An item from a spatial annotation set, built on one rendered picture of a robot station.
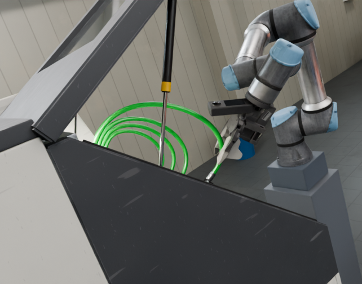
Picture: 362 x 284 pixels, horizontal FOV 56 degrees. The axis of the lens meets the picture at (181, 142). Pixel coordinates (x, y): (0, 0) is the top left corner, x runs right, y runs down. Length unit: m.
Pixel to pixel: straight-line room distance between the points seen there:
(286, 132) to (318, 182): 0.26
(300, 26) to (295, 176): 0.60
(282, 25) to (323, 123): 0.42
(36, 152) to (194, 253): 0.37
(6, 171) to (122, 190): 0.19
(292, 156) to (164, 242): 0.94
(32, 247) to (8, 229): 0.05
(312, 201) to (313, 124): 0.31
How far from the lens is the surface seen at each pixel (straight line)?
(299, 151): 1.53
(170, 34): 0.69
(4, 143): 0.56
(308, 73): 1.40
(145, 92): 3.96
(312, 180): 1.55
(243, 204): 0.79
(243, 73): 1.00
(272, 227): 0.87
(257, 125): 0.94
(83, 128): 1.32
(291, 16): 1.33
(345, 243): 1.80
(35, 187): 0.58
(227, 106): 0.90
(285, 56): 0.88
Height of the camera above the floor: 1.53
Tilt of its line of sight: 15 degrees down
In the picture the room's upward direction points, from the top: 19 degrees counter-clockwise
